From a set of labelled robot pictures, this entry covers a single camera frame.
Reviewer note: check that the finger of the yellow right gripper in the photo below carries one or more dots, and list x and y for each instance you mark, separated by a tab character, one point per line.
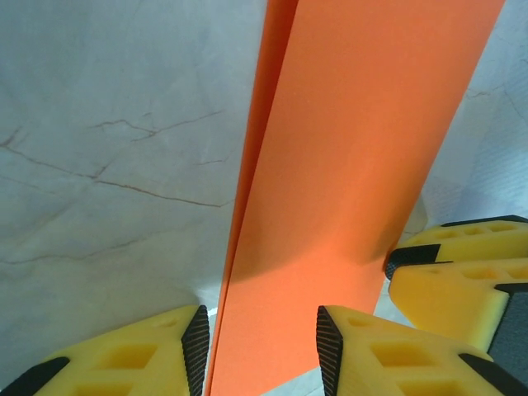
474	241
445	301

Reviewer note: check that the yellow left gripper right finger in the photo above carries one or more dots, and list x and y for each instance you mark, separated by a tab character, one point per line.
392	363

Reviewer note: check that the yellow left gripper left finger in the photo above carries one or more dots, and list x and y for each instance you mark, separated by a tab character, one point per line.
123	363

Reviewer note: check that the orange paper sheet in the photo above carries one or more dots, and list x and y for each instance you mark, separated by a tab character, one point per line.
330	185

